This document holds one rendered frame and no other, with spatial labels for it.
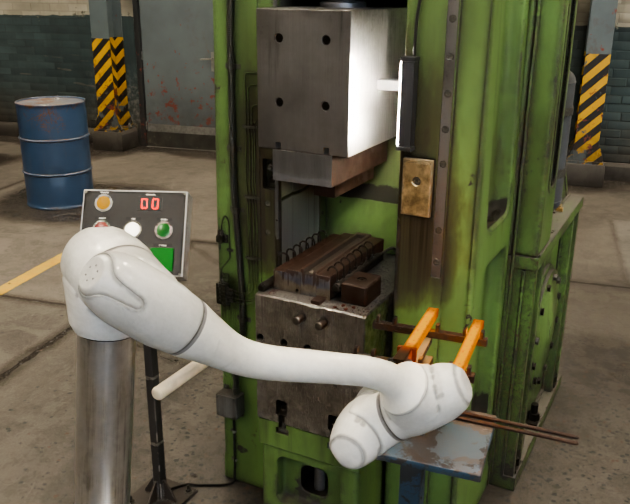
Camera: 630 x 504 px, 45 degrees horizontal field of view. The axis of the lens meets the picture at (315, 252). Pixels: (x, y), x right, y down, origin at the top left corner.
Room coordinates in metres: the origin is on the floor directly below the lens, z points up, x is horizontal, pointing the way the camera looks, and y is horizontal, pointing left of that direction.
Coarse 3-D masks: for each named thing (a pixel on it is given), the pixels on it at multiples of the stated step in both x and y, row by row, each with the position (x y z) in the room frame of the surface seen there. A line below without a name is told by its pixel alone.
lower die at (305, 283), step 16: (336, 240) 2.49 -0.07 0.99; (368, 240) 2.49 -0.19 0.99; (304, 256) 2.35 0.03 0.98; (320, 256) 2.30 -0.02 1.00; (336, 256) 2.30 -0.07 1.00; (352, 256) 2.32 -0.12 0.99; (368, 256) 2.39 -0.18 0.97; (288, 272) 2.20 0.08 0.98; (320, 272) 2.17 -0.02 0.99; (288, 288) 2.20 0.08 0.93; (304, 288) 2.18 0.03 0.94; (320, 288) 2.15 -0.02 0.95
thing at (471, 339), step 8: (480, 320) 1.89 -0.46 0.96; (472, 328) 1.84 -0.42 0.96; (480, 328) 1.84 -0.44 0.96; (472, 336) 1.79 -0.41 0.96; (464, 344) 1.74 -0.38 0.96; (472, 344) 1.74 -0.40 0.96; (464, 352) 1.70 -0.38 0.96; (472, 352) 1.73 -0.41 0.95; (456, 360) 1.65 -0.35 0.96; (464, 360) 1.65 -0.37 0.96; (464, 368) 1.63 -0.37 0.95
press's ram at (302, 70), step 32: (288, 32) 2.20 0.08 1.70; (320, 32) 2.15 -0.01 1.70; (352, 32) 2.12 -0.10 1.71; (384, 32) 2.32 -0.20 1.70; (288, 64) 2.20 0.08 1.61; (320, 64) 2.15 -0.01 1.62; (352, 64) 2.12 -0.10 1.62; (384, 64) 2.33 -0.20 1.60; (288, 96) 2.20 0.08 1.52; (320, 96) 2.15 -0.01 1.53; (352, 96) 2.13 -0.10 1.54; (384, 96) 2.34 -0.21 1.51; (288, 128) 2.20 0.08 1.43; (320, 128) 2.15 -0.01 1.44; (352, 128) 2.13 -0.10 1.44; (384, 128) 2.35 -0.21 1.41
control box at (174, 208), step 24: (96, 192) 2.35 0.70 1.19; (120, 192) 2.35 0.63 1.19; (144, 192) 2.35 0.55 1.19; (168, 192) 2.34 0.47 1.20; (96, 216) 2.31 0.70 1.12; (120, 216) 2.31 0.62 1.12; (144, 216) 2.31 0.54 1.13; (168, 216) 2.30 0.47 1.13; (144, 240) 2.27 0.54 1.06; (168, 240) 2.26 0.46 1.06
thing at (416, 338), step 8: (432, 312) 1.88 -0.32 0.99; (424, 320) 1.82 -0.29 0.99; (432, 320) 1.83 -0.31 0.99; (416, 328) 1.76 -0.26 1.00; (424, 328) 1.76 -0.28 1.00; (416, 336) 1.71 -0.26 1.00; (424, 336) 1.75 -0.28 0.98; (408, 344) 1.66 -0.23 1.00; (416, 344) 1.66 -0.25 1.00; (400, 352) 1.58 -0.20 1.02; (408, 352) 1.59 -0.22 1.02; (416, 352) 1.62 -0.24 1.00; (400, 360) 1.54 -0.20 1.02
